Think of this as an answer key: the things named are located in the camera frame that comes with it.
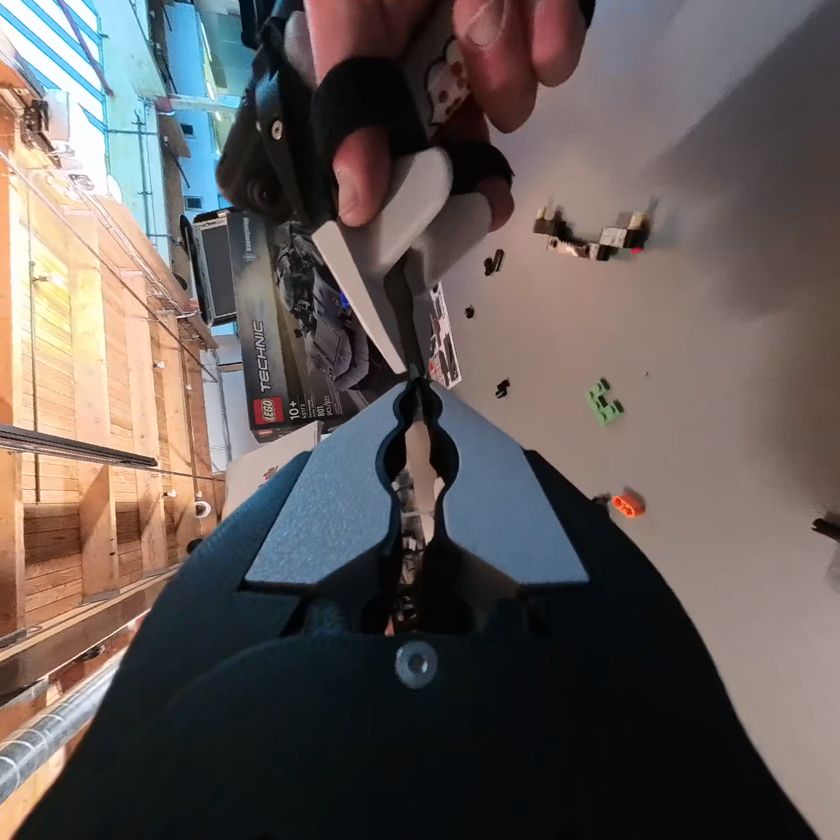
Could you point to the dark lego set box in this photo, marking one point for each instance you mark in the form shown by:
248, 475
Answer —
275, 341

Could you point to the sticker sheet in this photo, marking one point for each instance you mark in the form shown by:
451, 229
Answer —
446, 341

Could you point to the green lego plate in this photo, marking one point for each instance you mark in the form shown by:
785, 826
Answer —
610, 412

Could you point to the person's right hand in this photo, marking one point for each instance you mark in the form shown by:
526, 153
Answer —
512, 39

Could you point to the orange lego connector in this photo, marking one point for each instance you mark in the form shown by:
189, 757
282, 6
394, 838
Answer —
628, 504

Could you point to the white cardboard box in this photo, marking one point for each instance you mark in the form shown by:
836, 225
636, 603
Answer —
262, 453

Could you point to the small black screen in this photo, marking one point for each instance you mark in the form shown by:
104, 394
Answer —
216, 269

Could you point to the small black lego pin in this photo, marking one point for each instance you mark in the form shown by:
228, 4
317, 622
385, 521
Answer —
827, 528

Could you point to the grey metal pole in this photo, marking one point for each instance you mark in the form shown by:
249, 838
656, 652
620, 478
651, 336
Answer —
39, 735

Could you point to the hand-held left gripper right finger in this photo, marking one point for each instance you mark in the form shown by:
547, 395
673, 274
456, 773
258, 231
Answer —
512, 525

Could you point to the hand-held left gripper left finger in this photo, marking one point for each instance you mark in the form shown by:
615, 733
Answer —
328, 518

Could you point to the black metal rail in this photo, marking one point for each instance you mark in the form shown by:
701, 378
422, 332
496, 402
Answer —
65, 443

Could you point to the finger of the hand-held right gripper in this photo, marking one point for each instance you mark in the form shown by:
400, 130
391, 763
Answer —
421, 315
358, 282

